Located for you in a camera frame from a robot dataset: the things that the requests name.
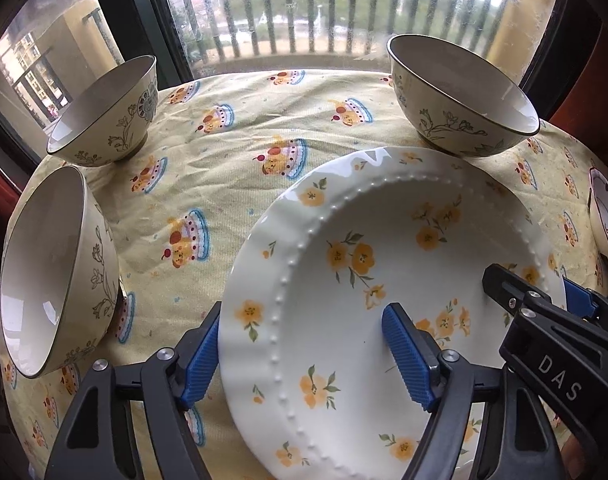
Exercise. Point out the white plate with yellow flowers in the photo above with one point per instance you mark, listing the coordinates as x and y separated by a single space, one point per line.
334 285

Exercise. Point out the apartment building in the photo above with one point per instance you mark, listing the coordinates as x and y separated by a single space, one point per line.
33 80

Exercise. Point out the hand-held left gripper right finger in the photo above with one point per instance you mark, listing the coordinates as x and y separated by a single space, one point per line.
409 360

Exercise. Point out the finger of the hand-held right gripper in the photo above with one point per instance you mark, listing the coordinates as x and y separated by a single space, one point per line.
506 285
579 300

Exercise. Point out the yellow cake print tablecloth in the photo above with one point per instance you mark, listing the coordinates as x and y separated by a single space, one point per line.
208 160

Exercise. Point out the black window frame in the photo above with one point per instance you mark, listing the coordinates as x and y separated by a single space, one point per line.
133 10

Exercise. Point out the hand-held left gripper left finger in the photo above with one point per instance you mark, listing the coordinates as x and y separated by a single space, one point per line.
198 362

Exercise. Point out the cream floral bowl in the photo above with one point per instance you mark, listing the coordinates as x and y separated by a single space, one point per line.
113 110
459 85
43 270

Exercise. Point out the balcony railing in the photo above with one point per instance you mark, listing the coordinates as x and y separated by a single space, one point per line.
271 25

